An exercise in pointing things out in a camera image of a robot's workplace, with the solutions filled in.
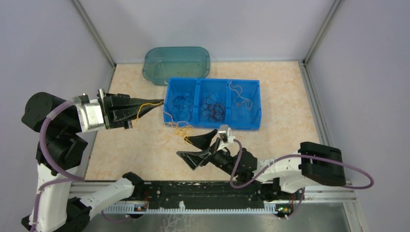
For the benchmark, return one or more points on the teal transparent plastic tub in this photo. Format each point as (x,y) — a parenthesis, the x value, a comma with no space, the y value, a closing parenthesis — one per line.
(162,63)

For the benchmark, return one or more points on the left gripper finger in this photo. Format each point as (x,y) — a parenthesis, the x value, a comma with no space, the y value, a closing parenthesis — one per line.
(123,118)
(124,101)

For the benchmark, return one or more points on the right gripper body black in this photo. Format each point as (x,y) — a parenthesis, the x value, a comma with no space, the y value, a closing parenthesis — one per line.
(222,159)

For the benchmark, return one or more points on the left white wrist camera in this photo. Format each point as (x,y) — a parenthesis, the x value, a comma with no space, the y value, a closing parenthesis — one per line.
(90,114)

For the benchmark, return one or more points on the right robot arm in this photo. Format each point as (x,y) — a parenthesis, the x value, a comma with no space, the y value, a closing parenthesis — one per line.
(312,164)

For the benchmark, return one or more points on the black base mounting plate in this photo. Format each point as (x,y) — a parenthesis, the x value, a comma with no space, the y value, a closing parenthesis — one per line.
(207,202)

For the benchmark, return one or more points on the white cable duct strip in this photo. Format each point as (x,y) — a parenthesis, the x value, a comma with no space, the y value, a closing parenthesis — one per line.
(130,208)

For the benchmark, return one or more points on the aluminium frame rail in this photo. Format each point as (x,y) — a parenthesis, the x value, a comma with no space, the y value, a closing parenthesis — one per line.
(254,192)

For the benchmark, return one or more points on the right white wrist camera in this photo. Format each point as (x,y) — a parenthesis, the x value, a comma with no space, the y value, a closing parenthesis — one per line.
(226,136)

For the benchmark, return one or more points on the blue three-compartment bin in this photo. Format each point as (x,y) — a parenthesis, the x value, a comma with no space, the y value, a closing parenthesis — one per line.
(210,103)

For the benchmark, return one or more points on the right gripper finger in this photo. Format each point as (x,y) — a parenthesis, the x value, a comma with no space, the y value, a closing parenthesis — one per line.
(203,141)
(194,159)

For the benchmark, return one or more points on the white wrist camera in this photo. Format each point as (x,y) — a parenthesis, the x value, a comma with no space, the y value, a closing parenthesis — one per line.
(226,136)
(90,114)

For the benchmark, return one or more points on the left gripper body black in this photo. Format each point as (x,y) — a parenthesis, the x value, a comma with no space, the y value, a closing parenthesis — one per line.
(105,108)

